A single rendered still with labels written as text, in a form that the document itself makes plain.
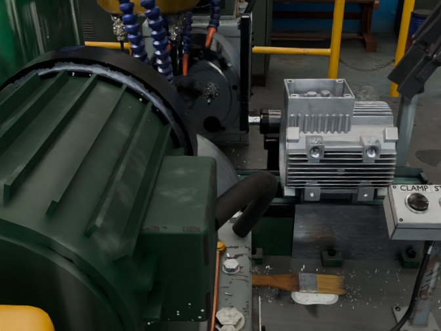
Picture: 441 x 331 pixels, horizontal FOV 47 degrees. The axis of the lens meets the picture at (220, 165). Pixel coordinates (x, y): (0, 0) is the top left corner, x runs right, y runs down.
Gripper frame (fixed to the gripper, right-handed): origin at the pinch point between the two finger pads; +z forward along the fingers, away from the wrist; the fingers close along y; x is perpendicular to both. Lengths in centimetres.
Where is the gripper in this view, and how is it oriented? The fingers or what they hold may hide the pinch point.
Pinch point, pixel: (409, 73)
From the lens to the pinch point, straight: 94.1
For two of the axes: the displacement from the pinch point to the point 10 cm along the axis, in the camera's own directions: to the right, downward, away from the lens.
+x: 8.7, 4.5, 2.0
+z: -4.9, 7.5, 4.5
